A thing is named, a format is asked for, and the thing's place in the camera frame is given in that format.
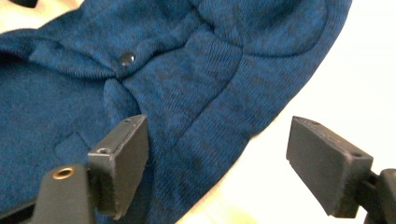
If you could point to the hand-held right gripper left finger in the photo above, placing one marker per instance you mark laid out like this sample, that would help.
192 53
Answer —
120 168

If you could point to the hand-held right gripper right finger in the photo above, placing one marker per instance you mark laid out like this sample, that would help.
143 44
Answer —
330 168

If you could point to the blue knitted sweater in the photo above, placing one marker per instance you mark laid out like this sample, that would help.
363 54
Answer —
193 81

